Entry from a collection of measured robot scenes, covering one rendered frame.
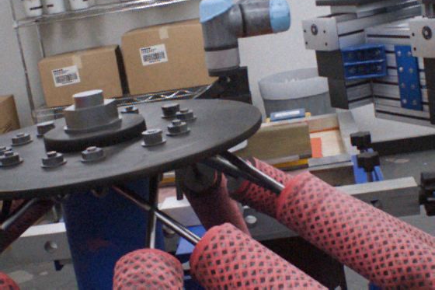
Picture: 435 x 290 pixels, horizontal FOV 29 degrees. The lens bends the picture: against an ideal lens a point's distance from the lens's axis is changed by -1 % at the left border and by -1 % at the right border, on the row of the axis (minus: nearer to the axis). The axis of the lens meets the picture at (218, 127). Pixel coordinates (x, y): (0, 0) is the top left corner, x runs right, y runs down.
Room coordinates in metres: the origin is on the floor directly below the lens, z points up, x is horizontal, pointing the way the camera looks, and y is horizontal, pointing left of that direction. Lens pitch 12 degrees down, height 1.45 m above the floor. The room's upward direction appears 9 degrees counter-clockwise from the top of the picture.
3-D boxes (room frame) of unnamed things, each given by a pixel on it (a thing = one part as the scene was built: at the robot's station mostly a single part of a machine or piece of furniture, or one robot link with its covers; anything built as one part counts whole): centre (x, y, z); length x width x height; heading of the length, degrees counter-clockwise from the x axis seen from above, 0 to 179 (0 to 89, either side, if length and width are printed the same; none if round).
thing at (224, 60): (1.82, -0.03, 1.22); 0.08 x 0.08 x 0.05
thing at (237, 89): (1.82, -0.04, 1.14); 0.09 x 0.08 x 0.12; 84
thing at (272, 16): (1.85, -0.13, 1.29); 0.11 x 0.11 x 0.08; 8
